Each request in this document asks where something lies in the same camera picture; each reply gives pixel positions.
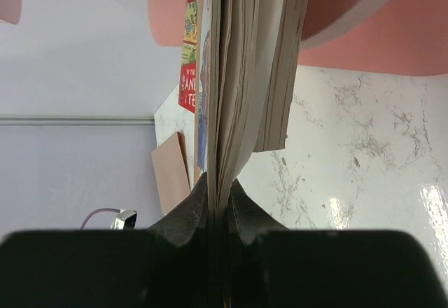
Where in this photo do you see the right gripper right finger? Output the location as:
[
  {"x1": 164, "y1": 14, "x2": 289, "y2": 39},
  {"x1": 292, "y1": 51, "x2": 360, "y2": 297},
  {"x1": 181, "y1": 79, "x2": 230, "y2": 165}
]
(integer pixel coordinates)
[{"x1": 227, "y1": 182, "x2": 443, "y2": 307}]

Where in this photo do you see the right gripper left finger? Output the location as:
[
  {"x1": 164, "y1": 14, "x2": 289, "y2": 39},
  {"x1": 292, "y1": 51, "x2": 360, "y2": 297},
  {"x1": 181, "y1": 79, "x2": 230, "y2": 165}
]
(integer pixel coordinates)
[{"x1": 1, "y1": 176, "x2": 213, "y2": 307}]

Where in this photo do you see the brown cardboard file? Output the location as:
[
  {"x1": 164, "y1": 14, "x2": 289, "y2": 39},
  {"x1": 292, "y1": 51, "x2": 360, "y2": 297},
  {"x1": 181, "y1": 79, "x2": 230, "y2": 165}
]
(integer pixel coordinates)
[{"x1": 151, "y1": 132, "x2": 190, "y2": 215}]

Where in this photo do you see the red Treehouse book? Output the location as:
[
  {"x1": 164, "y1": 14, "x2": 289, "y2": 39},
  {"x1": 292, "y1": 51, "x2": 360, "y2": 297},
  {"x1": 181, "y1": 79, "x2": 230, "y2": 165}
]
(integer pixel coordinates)
[{"x1": 178, "y1": 0, "x2": 202, "y2": 113}]

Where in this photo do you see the tan Othello book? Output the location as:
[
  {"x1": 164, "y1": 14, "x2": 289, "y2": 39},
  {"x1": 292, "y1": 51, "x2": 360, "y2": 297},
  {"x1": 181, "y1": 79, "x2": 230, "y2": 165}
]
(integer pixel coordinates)
[{"x1": 194, "y1": 0, "x2": 314, "y2": 214}]

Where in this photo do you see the pink three-tier shelf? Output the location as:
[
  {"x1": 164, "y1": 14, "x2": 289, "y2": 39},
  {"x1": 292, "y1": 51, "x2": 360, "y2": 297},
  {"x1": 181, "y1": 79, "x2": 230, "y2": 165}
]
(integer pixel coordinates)
[{"x1": 1, "y1": 0, "x2": 447, "y2": 76}]

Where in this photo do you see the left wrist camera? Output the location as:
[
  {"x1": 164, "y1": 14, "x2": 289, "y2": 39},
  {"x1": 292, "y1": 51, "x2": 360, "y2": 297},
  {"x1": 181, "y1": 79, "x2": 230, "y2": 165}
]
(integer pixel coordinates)
[{"x1": 111, "y1": 209, "x2": 137, "y2": 230}]

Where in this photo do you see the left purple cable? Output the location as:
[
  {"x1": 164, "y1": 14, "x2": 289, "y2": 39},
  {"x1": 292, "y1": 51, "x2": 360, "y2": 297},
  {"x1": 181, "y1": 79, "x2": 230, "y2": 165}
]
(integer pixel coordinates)
[{"x1": 80, "y1": 208, "x2": 122, "y2": 230}]

